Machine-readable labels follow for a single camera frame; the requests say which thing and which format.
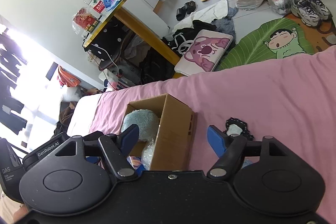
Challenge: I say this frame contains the black white small plush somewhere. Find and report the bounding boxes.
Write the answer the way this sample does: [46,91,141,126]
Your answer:
[225,117,254,141]

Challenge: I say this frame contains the teal plush toy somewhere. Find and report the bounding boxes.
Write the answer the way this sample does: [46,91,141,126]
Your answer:
[121,109,159,141]

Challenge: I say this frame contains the blue packaged box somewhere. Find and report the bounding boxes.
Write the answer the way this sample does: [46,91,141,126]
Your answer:
[127,156,145,176]

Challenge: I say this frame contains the clear bubble wrap bag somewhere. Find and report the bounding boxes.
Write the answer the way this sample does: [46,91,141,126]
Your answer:
[141,139,155,170]

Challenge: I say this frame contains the cardboard box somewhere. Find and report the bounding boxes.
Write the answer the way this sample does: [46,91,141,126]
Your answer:
[125,94,195,171]

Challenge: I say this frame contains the white small appliance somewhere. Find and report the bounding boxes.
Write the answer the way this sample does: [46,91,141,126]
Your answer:
[98,69,123,90]

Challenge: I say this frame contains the pink bed sheet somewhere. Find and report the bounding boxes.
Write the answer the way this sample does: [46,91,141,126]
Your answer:
[89,47,336,223]

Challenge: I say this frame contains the orange bag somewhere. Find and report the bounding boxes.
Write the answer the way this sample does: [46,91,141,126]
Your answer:
[58,65,81,88]

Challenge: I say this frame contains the pink bear cushion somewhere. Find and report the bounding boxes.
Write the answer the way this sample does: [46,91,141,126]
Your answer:
[174,30,234,76]

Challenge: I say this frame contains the yellow round table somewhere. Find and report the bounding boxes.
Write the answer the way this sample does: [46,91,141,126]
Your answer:
[83,0,180,66]

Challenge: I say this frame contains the black chair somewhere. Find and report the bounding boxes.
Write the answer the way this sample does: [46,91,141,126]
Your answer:
[98,30,135,71]

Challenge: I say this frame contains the black polka dot bag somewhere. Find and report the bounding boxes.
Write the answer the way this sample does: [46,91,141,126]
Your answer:
[84,17,128,60]

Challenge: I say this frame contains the black white clothing pile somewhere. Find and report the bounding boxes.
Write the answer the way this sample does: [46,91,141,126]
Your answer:
[162,20,217,57]

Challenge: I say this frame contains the green leaf cartoon rug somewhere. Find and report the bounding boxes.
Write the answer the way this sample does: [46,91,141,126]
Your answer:
[215,18,314,71]

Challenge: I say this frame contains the grey fluffy mat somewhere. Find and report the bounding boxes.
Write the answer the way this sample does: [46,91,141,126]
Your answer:
[211,7,238,42]

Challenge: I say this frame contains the red snack bag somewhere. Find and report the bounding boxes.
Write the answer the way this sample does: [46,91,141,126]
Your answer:
[72,7,100,35]

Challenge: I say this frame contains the white floor towel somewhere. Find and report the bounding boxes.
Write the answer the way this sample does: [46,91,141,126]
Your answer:
[171,0,228,33]

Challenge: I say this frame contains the clear plastic water bottle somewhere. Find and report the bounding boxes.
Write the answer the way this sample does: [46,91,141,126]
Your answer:
[83,0,105,14]

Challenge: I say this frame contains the right black slipper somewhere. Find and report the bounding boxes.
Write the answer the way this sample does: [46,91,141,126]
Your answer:
[176,7,186,21]

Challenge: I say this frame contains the black slipper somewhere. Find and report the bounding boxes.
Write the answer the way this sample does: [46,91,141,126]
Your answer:
[176,7,186,21]
[185,1,197,15]

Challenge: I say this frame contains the left black slipper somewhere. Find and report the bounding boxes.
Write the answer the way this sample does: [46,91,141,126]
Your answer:
[185,1,197,15]

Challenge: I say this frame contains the grey plastic bag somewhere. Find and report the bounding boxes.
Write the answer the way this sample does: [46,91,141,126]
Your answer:
[270,0,291,15]

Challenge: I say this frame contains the grey white sneaker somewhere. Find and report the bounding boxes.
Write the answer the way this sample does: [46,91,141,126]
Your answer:
[291,0,322,27]

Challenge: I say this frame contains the white charging cable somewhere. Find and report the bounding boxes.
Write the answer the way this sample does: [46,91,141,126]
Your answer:
[89,44,124,83]

